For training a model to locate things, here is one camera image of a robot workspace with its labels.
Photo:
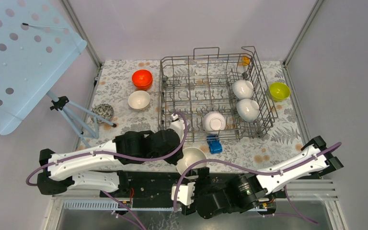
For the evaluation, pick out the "yellow bowl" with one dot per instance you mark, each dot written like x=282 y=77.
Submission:
x=279 y=91

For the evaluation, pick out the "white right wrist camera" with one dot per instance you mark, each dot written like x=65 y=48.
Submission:
x=186 y=193

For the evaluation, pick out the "orange bowl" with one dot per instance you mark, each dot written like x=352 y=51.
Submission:
x=142 y=77
x=144 y=87

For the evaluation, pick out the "grey wire dish rack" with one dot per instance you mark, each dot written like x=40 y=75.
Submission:
x=200 y=83

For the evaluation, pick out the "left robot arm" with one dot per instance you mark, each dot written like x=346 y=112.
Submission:
x=75 y=170

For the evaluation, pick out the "white bowl back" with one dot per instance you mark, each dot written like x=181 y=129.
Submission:
x=243 y=89

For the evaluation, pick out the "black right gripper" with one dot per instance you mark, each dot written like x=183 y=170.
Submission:
x=203 y=178

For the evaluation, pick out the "plain beige bowl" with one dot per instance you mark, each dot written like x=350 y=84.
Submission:
x=190 y=156

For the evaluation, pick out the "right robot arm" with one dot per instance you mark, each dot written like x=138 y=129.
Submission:
x=243 y=192

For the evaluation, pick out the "white bowl upside down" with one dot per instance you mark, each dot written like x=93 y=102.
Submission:
x=213 y=122

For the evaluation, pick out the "light blue perforated board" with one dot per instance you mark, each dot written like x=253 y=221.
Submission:
x=37 y=45

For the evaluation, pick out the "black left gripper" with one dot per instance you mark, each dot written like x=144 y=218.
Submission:
x=173 y=159

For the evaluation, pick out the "speckled stone coaster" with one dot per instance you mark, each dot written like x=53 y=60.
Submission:
x=104 y=110

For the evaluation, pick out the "left aluminium frame post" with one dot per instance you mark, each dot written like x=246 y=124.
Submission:
x=66 y=4

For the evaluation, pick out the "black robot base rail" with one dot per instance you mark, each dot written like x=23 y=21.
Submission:
x=150 y=189

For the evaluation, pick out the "blue toy car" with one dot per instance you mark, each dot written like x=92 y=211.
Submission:
x=214 y=144

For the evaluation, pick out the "light blue tripod stand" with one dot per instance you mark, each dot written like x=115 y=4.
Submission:
x=80 y=127

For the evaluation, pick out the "beige bowl with leaf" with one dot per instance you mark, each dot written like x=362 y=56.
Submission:
x=139 y=100

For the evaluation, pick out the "floral tablecloth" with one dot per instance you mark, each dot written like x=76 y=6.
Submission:
x=283 y=140

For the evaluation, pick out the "aluminium frame post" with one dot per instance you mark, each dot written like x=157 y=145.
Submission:
x=66 y=4
x=314 y=11

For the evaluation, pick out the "yellow clip on rack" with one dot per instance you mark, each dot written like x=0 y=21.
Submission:
x=245 y=61

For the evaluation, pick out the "white bowl front right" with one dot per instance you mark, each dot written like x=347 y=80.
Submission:
x=248 y=109

